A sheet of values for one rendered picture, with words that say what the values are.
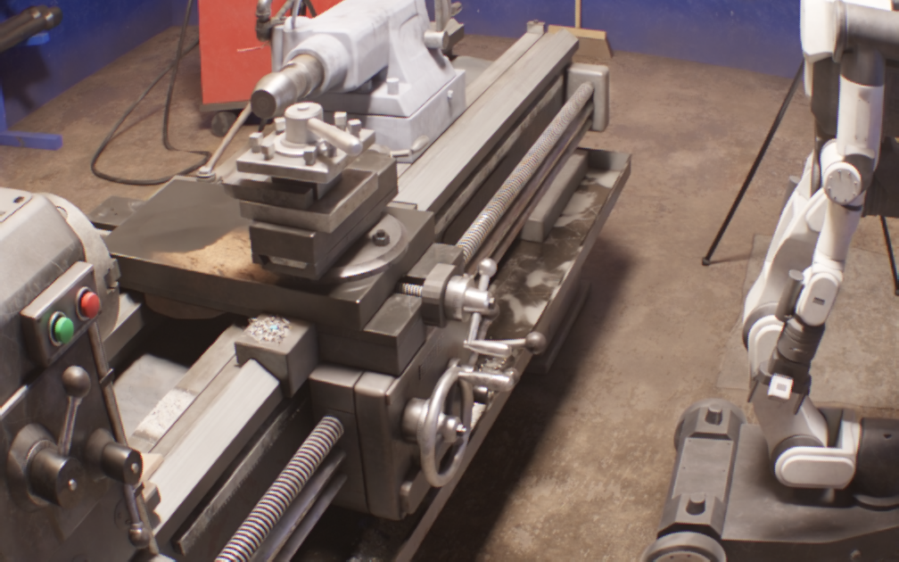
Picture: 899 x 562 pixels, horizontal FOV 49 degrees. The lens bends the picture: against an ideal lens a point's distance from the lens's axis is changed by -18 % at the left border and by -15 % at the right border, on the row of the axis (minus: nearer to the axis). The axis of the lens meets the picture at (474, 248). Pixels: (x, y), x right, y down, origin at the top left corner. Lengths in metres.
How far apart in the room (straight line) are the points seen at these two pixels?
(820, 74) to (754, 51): 3.82
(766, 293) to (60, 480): 1.56
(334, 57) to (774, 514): 1.37
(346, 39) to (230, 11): 2.58
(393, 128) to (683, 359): 1.29
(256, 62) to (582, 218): 2.10
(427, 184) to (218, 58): 2.68
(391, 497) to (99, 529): 0.72
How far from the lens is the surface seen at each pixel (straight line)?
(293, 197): 1.71
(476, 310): 1.84
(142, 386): 1.97
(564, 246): 3.02
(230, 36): 4.84
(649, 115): 5.07
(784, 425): 2.44
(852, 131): 1.89
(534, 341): 2.12
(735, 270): 3.81
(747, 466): 2.64
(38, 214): 1.20
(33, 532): 1.19
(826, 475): 2.47
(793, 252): 2.20
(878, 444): 2.49
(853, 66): 1.85
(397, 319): 1.79
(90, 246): 1.49
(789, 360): 2.11
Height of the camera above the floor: 1.79
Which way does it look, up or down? 28 degrees down
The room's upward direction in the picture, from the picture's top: 1 degrees counter-clockwise
